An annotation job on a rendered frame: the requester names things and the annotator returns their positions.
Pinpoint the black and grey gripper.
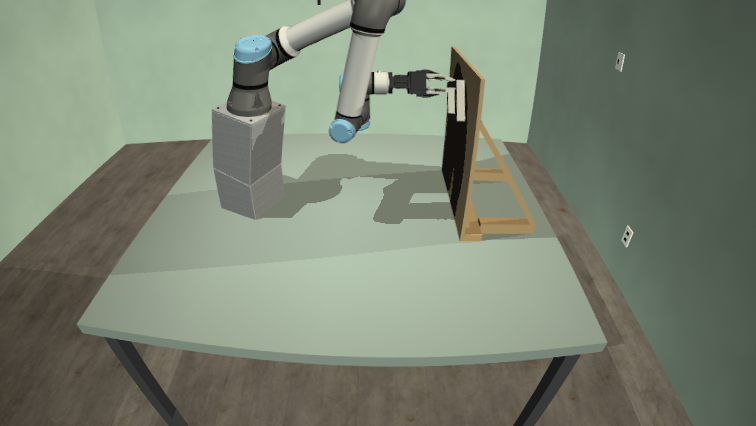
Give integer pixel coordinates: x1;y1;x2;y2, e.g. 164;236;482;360
388;69;455;98

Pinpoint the wooden a-frame stand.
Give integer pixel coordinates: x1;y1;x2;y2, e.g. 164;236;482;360
464;121;535;241

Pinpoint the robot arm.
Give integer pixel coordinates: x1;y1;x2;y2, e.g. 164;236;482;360
227;0;407;143

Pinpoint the grey rectangular frame with brown panel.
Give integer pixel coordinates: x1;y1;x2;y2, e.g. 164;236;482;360
447;80;465;121

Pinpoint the brown wooden board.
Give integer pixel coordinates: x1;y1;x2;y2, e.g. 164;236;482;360
442;46;485;241

